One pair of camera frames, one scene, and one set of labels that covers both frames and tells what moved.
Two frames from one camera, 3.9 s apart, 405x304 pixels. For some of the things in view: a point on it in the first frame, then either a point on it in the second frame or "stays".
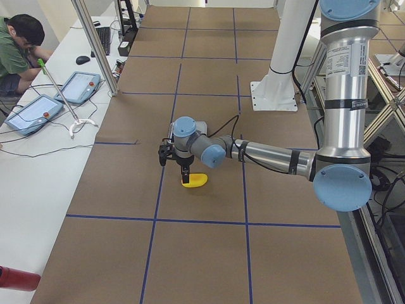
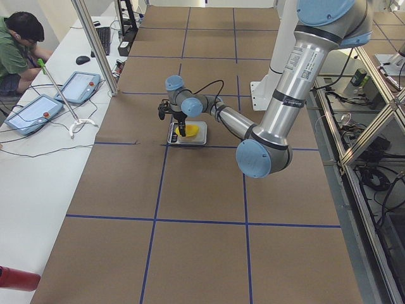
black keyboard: (104, 35) stays
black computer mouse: (81, 59) stays
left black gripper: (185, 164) to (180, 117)
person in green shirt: (21, 52) stays
